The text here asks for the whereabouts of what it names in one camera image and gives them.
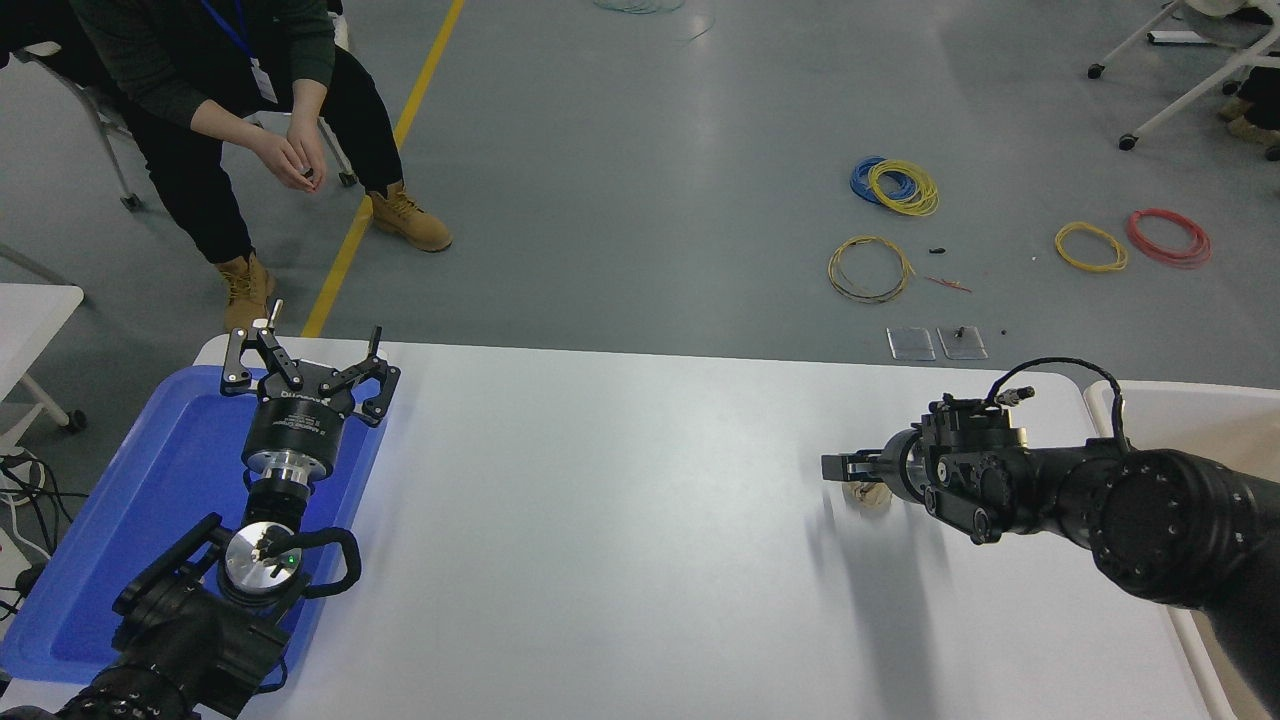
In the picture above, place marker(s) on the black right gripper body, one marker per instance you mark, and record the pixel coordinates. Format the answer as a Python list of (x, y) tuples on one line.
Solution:
[(903, 468)]

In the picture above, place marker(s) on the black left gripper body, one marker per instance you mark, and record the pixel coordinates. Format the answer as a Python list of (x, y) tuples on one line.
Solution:
[(295, 425)]

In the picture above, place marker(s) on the tan paper ball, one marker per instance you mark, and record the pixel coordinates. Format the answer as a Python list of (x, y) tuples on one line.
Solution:
[(870, 497)]

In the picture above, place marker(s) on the person's left forearm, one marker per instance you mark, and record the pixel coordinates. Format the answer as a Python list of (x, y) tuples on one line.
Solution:
[(308, 100)]

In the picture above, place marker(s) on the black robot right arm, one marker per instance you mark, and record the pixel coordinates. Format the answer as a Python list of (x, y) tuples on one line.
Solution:
[(1150, 510)]

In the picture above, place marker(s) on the person's right forearm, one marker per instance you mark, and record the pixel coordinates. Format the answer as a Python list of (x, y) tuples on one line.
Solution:
[(225, 125)]

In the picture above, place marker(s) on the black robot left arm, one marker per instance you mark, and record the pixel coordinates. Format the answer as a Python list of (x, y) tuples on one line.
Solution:
[(190, 640)]

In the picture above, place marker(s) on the person's right hand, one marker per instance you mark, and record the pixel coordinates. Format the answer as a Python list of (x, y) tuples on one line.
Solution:
[(285, 160)]

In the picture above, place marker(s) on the person's left hand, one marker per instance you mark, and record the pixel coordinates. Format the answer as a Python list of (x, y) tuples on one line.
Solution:
[(312, 140)]

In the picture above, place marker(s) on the clear plastic plate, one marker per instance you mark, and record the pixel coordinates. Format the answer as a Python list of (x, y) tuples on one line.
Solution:
[(962, 345), (911, 344)]

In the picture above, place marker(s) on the blue plastic tray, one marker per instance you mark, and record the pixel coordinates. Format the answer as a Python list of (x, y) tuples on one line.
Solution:
[(150, 500)]

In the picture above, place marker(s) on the white side table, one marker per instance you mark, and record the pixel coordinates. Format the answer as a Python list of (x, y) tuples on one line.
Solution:
[(30, 320)]

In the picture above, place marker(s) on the grey metal leg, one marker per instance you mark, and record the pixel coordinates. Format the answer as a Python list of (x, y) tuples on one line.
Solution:
[(30, 263)]

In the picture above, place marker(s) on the grey wheeled chair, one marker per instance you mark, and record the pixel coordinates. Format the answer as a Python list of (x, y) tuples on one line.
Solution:
[(108, 150)]

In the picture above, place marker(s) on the white id badge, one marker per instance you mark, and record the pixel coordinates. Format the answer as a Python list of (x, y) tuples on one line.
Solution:
[(264, 82)]

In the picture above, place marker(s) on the white power strip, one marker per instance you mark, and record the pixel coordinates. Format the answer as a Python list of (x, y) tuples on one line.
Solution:
[(12, 565)]

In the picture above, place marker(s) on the person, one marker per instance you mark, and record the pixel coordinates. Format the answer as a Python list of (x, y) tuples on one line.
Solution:
[(160, 60), (1265, 100), (30, 30)]

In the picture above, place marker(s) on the large pale bin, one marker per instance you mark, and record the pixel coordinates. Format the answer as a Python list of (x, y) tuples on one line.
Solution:
[(1210, 425)]

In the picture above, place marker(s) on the white wheeled furniture frame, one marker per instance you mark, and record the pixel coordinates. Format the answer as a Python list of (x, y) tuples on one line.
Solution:
[(1185, 95)]

